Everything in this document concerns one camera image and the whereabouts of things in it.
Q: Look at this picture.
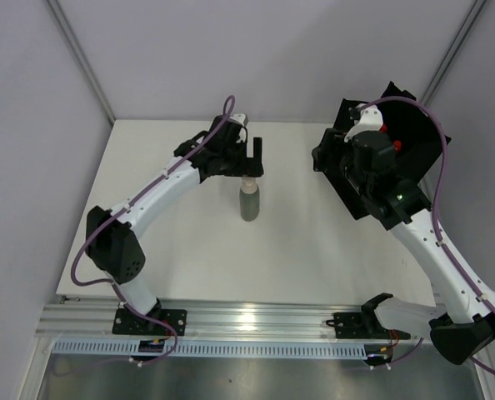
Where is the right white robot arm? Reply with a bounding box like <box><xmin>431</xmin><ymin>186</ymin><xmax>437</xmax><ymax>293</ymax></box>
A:
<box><xmin>312</xmin><ymin>128</ymin><xmax>495</xmax><ymax>365</ymax></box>

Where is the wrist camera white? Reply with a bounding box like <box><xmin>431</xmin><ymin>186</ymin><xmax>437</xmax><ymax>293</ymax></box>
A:
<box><xmin>231</xmin><ymin>113</ymin><xmax>248</xmax><ymax>127</ymax></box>
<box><xmin>343</xmin><ymin>104</ymin><xmax>383</xmax><ymax>143</ymax></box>

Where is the slotted cable duct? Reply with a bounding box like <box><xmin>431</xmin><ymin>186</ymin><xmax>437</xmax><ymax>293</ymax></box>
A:
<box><xmin>51</xmin><ymin>341</ymin><xmax>369</xmax><ymax>359</ymax></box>

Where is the aluminium mounting rail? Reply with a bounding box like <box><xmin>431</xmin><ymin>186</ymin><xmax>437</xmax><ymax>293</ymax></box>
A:
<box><xmin>34</xmin><ymin>294</ymin><xmax>453</xmax><ymax>345</ymax></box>

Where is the black canvas bag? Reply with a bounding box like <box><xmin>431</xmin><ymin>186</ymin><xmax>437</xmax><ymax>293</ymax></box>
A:
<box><xmin>319</xmin><ymin>82</ymin><xmax>451</xmax><ymax>230</ymax></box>

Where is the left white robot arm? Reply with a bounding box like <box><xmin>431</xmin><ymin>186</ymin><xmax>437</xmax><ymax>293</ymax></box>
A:
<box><xmin>83</xmin><ymin>113</ymin><xmax>263</xmax><ymax>334</ymax></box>

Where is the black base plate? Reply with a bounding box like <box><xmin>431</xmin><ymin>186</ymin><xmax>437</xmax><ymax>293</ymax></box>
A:
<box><xmin>112</xmin><ymin>308</ymin><xmax>188</xmax><ymax>337</ymax></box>
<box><xmin>325</xmin><ymin>312</ymin><xmax>411</xmax><ymax>340</ymax></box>

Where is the small red bottle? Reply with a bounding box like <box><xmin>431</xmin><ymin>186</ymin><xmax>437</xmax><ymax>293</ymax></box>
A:
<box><xmin>392</xmin><ymin>140</ymin><xmax>403</xmax><ymax>153</ymax></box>

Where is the purple cable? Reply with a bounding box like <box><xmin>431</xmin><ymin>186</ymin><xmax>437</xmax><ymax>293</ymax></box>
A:
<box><xmin>347</xmin><ymin>95</ymin><xmax>495</xmax><ymax>380</ymax></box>
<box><xmin>71</xmin><ymin>95</ymin><xmax>236</xmax><ymax>368</ymax></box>

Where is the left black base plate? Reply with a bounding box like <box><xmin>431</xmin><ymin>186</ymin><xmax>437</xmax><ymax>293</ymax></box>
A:
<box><xmin>112</xmin><ymin>308</ymin><xmax>188</xmax><ymax>337</ymax></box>

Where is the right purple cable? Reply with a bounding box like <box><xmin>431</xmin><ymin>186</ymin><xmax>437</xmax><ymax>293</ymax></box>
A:
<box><xmin>347</xmin><ymin>95</ymin><xmax>495</xmax><ymax>380</ymax></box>

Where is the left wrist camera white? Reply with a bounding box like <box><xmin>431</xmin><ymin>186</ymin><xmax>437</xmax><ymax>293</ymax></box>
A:
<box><xmin>231</xmin><ymin>113</ymin><xmax>248</xmax><ymax>127</ymax></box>

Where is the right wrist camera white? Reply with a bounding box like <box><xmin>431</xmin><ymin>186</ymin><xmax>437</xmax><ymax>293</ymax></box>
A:
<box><xmin>343</xmin><ymin>104</ymin><xmax>383</xmax><ymax>143</ymax></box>

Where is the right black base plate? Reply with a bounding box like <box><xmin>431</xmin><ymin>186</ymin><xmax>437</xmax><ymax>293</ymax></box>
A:
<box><xmin>325</xmin><ymin>312</ymin><xmax>411</xmax><ymax>340</ymax></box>

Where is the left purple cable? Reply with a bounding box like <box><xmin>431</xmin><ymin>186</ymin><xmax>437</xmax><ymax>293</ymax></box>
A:
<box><xmin>71</xmin><ymin>95</ymin><xmax>236</xmax><ymax>368</ymax></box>

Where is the grey bottle beige pump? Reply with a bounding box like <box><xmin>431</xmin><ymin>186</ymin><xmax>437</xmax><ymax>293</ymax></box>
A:
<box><xmin>239</xmin><ymin>177</ymin><xmax>260</xmax><ymax>222</ymax></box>

